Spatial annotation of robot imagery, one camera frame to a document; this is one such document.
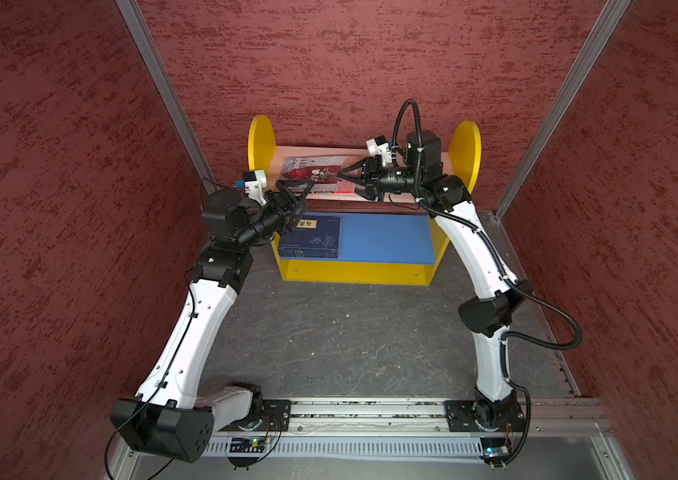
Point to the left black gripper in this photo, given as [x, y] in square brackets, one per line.
[287, 211]

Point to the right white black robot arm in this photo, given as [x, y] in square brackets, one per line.
[462, 158]

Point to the red pink picture book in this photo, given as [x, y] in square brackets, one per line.
[321, 170]

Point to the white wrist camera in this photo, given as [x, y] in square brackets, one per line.
[380, 147]
[254, 185]

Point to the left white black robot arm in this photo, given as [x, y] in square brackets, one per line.
[235, 225]

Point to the yellow pink blue bookshelf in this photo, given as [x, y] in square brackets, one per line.
[373, 248]

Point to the left controller board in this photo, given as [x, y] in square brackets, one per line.
[248, 445]

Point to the right corner aluminium post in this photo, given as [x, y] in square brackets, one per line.
[600, 33]

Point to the left corner aluminium post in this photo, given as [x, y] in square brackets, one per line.
[143, 39]

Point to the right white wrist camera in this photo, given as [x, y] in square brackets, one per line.
[380, 147]

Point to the blue book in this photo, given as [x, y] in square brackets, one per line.
[314, 237]

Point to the controller board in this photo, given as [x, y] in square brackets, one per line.
[495, 451]
[248, 445]

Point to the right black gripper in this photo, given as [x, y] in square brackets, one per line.
[375, 177]

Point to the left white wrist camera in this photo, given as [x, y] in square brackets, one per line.
[254, 185]

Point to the right controller board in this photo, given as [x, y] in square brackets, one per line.
[495, 451]

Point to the corner aluminium post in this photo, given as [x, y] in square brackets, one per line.
[600, 33]
[143, 39]

